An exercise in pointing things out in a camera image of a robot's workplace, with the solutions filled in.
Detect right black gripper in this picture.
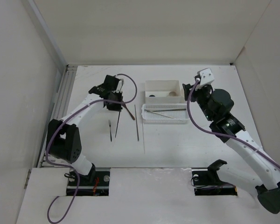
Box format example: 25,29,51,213
182,83,215,121

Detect long black chopstick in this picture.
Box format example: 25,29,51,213
145,108,186,112

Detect silver metal chopstick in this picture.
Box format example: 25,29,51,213
134,105,140,142

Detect pale translucent chopstick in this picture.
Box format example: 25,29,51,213
147,111,176,119

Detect thin clear chopstick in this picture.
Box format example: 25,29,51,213
142,122,146,154

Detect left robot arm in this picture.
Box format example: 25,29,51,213
45,75,124,185

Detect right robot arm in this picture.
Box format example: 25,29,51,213
182,83,280,214

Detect brown wooden fork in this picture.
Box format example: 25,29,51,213
122,104,135,120

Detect small black two-prong fork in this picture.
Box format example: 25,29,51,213
108,119,112,142

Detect white perforated deep box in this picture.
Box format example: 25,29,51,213
145,80,182,104

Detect white shallow mesh basket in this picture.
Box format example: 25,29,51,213
141,104,189,125

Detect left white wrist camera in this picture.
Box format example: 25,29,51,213
115,78,124,93

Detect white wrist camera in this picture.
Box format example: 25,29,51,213
115,78,124,93
194,68,215,90

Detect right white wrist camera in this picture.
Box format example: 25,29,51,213
194,68,215,90

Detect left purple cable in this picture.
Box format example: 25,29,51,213
44,73,138,224

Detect aluminium frame rail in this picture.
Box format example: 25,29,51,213
34,64,77,168

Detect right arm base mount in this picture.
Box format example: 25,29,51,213
190,160,238,196

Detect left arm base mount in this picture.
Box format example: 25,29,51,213
64,168,111,196

